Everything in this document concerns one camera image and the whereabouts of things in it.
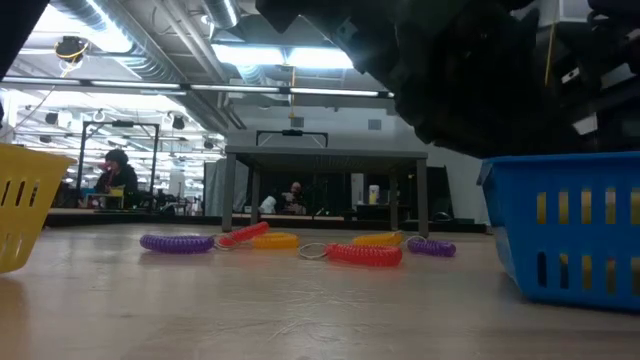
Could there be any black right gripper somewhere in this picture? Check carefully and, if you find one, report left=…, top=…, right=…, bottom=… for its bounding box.
left=254, top=0, right=544, bottom=160

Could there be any purple spiral wrist keychain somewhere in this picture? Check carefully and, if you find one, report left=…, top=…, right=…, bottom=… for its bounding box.
left=404, top=234, right=458, bottom=259
left=138, top=233, right=217, bottom=255

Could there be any blue plastic basket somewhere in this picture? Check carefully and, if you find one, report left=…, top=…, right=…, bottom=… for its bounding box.
left=476, top=151, right=640, bottom=314

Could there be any yellow spiral wrist keychain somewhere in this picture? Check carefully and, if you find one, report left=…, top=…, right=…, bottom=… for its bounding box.
left=351, top=230, right=405, bottom=248
left=251, top=231, right=301, bottom=251

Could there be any yellow crayon box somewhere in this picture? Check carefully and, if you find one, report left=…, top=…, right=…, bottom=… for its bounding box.
left=536, top=188, right=640, bottom=296

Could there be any red spiral wrist keychain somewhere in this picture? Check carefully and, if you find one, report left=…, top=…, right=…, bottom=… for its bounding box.
left=217, top=220, right=272, bottom=250
left=298, top=242, right=404, bottom=268

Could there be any bright ceiling light panel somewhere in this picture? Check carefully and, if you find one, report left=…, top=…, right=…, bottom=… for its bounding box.
left=209, top=43, right=355, bottom=70

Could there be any person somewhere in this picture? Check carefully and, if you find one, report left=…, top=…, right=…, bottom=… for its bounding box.
left=93, top=148, right=141, bottom=210
left=279, top=180, right=309, bottom=215

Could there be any long ceiling light strip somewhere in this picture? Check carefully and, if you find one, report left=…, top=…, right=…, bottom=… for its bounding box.
left=0, top=76, right=395, bottom=100

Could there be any grey background cabinet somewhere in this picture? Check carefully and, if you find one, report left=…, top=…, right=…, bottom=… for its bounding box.
left=203, top=159, right=251, bottom=218

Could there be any yellow plastic basket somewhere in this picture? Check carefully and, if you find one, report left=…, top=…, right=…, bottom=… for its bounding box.
left=0, top=143, right=77, bottom=275

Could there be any black background rig frame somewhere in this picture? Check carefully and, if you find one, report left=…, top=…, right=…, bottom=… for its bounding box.
left=254, top=129, right=330, bottom=149
left=76, top=119, right=161, bottom=209

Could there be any silver ventilation duct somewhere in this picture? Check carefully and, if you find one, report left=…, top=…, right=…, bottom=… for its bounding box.
left=49, top=0, right=181, bottom=84

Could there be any black aluminium table frame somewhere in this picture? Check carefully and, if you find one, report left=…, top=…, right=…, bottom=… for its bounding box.
left=44, top=208, right=489, bottom=235

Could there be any yellow ceiling cord reel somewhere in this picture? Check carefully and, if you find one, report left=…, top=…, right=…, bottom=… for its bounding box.
left=53, top=34, right=91, bottom=65

